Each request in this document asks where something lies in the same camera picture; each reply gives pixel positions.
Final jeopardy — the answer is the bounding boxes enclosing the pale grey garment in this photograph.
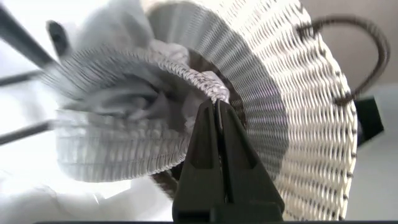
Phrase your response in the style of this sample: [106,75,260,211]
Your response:
[40,0,231,184]

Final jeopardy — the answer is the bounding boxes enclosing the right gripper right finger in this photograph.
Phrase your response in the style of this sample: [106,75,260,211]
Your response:
[216,99,285,223]

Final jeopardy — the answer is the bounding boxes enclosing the white laundry basket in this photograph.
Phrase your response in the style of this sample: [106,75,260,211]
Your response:
[141,0,391,222]

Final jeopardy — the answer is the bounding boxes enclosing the black clothes rack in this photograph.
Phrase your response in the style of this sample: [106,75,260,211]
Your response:
[0,4,72,147]

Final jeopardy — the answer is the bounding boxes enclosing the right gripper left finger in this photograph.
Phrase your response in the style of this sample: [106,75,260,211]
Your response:
[172,99,226,223]

